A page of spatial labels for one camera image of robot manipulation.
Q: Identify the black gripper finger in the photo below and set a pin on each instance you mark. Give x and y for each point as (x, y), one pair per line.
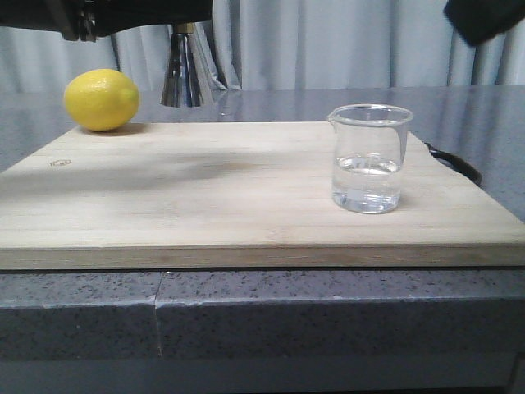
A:
(478, 21)

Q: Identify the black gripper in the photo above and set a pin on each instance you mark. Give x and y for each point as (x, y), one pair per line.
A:
(75, 20)

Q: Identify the steel double jigger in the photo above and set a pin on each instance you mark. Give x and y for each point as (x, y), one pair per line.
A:
(186, 83)

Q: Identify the glass beaker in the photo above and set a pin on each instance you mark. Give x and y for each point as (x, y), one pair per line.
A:
(368, 157)

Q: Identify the yellow lemon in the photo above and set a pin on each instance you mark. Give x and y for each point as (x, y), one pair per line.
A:
(101, 100)

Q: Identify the grey curtain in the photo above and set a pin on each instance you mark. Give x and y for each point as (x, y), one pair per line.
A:
(276, 45)

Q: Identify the wooden cutting board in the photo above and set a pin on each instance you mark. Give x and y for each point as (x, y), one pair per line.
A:
(224, 195)

